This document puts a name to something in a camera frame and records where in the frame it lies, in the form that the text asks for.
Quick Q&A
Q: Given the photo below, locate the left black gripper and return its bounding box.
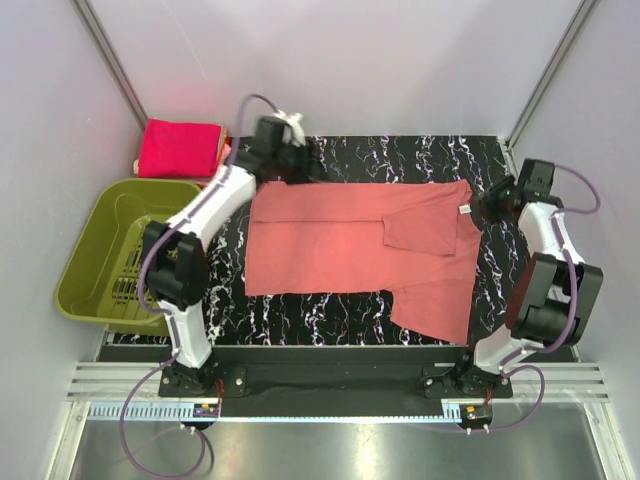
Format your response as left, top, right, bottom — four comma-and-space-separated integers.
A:
272, 140, 330, 187

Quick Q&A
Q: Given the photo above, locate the salmon pink t shirt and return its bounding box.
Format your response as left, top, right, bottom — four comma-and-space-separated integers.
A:
245, 180, 482, 345

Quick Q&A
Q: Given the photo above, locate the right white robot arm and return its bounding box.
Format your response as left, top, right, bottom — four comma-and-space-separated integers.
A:
449, 158, 604, 398

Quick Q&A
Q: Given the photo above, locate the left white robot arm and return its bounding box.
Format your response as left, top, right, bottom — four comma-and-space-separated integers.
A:
137, 110, 319, 396

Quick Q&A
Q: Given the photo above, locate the stack of folded shirts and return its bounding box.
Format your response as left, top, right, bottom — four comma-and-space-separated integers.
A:
132, 118, 234, 181

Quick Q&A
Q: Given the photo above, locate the folded magenta t shirt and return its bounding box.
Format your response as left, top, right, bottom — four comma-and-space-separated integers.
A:
137, 118, 224, 180

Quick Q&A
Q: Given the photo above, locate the black marble pattern mat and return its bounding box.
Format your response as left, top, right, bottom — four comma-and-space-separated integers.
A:
99, 134, 574, 347

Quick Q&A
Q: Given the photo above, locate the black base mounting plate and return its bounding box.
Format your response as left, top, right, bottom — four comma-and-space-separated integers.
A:
159, 345, 513, 421

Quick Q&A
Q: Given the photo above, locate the olive green plastic basket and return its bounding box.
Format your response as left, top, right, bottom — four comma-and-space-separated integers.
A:
55, 178, 200, 336

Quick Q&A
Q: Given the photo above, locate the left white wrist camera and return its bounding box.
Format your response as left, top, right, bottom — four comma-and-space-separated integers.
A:
278, 110, 306, 146

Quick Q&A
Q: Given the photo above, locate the aluminium frame rail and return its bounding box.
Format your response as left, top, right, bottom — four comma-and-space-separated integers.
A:
71, 0, 149, 130

